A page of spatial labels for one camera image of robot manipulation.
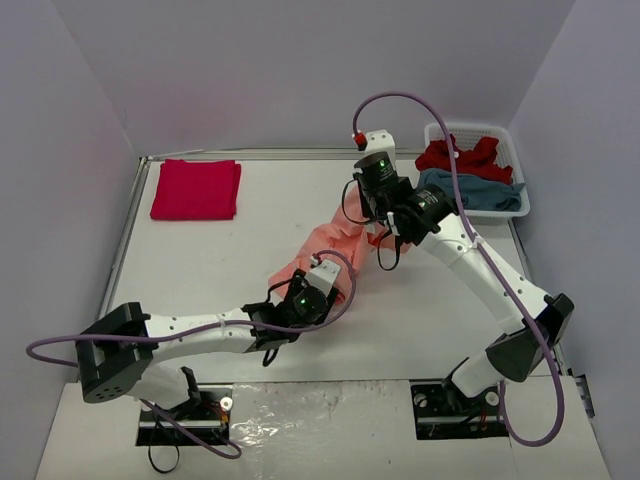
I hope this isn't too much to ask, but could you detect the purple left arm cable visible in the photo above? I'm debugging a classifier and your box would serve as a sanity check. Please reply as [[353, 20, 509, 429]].
[[25, 248, 358, 460]]

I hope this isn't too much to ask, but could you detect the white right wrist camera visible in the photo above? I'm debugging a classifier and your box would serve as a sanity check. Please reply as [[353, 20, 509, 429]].
[[352, 130, 396, 163]]

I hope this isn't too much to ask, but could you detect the salmon pink t-shirt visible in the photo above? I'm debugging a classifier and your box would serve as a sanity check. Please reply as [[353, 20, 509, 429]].
[[268, 187, 395, 305]]

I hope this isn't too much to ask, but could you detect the folded red t-shirt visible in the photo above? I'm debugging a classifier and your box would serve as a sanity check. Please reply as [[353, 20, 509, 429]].
[[150, 159, 242, 221]]

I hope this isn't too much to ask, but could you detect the blue-grey t-shirt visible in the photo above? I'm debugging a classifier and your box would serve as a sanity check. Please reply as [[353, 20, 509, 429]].
[[418, 168, 525, 212]]

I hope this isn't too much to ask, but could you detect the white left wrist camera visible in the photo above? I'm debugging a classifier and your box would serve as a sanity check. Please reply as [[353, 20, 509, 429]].
[[305, 257, 341, 295]]

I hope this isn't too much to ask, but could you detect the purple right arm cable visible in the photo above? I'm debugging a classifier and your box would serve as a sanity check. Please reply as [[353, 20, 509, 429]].
[[351, 91, 566, 446]]

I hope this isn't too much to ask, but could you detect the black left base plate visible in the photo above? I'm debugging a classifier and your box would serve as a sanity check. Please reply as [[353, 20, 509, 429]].
[[135, 384, 233, 447]]

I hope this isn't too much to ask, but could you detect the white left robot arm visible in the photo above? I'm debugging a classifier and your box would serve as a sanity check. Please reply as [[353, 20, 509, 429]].
[[75, 261, 340, 418]]

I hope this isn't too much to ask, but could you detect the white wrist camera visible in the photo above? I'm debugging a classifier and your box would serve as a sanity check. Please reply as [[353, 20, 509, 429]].
[[352, 130, 396, 163], [305, 257, 341, 295]]

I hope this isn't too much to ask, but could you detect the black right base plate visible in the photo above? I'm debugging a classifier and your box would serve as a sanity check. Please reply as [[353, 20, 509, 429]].
[[410, 380, 508, 441]]

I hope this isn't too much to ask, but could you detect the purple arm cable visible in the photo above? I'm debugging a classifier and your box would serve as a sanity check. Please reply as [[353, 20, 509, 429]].
[[351, 91, 566, 446], [25, 248, 358, 460]]

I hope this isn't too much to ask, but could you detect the dark red t-shirt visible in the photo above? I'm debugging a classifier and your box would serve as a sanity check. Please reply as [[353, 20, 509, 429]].
[[415, 135, 513, 185]]

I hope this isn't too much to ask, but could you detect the white plastic laundry basket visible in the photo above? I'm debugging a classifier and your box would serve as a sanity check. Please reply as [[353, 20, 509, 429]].
[[415, 123, 530, 223]]

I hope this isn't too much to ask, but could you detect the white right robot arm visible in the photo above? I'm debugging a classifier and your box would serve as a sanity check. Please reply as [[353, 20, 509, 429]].
[[353, 152, 574, 413]]

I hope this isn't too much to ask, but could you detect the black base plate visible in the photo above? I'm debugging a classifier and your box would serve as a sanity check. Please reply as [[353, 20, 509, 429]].
[[410, 380, 508, 441], [135, 384, 233, 447]]

